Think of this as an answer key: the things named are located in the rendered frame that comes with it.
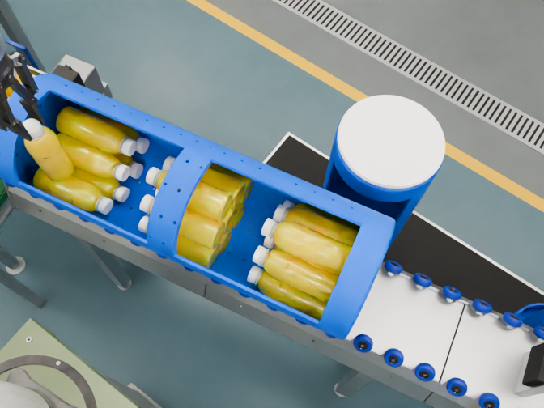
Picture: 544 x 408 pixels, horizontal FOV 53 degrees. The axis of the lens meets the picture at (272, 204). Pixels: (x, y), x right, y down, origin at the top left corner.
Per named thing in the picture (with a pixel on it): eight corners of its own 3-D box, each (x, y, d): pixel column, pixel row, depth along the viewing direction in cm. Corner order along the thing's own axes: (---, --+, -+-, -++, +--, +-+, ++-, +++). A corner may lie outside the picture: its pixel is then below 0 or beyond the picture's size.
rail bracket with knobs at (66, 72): (73, 117, 157) (61, 95, 148) (52, 108, 158) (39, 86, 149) (91, 91, 161) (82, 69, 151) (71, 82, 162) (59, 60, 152)
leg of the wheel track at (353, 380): (346, 399, 212) (377, 380, 155) (332, 393, 213) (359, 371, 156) (351, 385, 214) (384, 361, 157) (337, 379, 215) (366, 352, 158)
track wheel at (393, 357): (406, 358, 122) (407, 352, 124) (387, 349, 123) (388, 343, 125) (398, 371, 125) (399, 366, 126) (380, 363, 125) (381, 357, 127)
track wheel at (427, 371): (438, 372, 121) (439, 367, 123) (418, 363, 122) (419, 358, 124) (430, 386, 123) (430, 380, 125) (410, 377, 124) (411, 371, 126)
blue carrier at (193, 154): (337, 347, 128) (353, 333, 101) (26, 199, 142) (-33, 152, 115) (382, 240, 137) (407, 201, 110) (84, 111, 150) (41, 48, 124)
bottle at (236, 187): (242, 180, 121) (172, 150, 124) (230, 209, 122) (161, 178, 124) (248, 183, 128) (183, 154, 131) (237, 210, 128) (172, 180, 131)
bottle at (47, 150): (43, 162, 131) (13, 121, 115) (71, 153, 132) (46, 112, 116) (48, 186, 129) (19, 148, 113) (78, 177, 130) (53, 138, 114)
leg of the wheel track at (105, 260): (126, 292, 228) (82, 239, 170) (115, 286, 228) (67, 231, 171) (133, 280, 230) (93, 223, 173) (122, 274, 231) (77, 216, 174)
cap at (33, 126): (22, 125, 115) (19, 121, 113) (40, 121, 116) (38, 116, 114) (25, 141, 114) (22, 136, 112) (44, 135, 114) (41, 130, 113)
